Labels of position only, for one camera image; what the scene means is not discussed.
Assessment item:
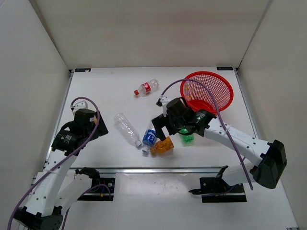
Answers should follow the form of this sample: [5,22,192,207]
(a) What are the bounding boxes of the blue label plastic bottle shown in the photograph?
[142,123,156,154]

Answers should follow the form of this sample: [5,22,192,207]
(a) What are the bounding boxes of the orange juice bottle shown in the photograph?
[150,137,174,157]

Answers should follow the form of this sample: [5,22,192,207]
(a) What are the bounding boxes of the green plastic bottle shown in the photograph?
[179,129,194,145]

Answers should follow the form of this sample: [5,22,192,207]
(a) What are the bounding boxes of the large clear plastic bottle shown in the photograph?
[114,113,142,148]

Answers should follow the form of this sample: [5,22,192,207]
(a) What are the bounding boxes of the red label clear bottle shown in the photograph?
[134,79,159,96]

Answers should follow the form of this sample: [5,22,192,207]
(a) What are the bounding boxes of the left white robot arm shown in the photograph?
[10,108,108,230]

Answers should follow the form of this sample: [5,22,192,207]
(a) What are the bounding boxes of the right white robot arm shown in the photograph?
[152,96,287,195]

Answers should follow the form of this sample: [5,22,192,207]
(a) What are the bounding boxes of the red mesh plastic bin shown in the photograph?
[180,71,234,114]

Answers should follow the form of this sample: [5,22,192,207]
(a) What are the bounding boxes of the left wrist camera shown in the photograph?
[70,100,88,115]

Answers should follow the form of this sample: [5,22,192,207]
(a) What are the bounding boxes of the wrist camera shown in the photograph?
[156,95,172,116]
[70,100,88,115]

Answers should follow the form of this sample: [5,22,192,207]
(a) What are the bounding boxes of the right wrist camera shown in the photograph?
[156,95,172,116]

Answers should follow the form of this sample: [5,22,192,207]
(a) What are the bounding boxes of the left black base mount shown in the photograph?
[78,177,116,202]

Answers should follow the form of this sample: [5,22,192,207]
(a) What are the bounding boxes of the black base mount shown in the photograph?
[78,177,116,202]
[189,177,247,203]

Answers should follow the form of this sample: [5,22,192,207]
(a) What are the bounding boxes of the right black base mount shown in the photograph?
[189,177,247,203]

